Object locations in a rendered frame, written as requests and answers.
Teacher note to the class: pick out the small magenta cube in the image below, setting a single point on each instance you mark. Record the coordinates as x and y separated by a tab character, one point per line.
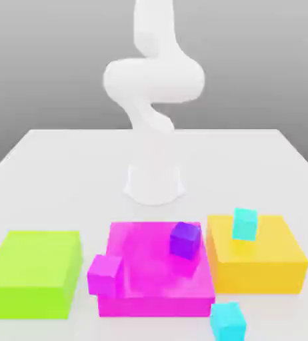
103	275

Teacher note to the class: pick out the small purple cube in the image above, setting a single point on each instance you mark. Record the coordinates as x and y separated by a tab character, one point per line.
184	241

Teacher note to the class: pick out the large orange box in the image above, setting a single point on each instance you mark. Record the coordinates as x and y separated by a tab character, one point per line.
263	266

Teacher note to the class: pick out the large magenta box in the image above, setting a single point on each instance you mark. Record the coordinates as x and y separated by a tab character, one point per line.
154	279

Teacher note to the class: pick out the large lime green box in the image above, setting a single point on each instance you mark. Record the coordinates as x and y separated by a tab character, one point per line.
31	271

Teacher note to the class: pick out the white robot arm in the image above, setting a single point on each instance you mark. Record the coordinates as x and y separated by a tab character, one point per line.
154	80

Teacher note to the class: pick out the small cyan cube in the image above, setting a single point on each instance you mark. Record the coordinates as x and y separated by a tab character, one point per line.
245	225
227	322

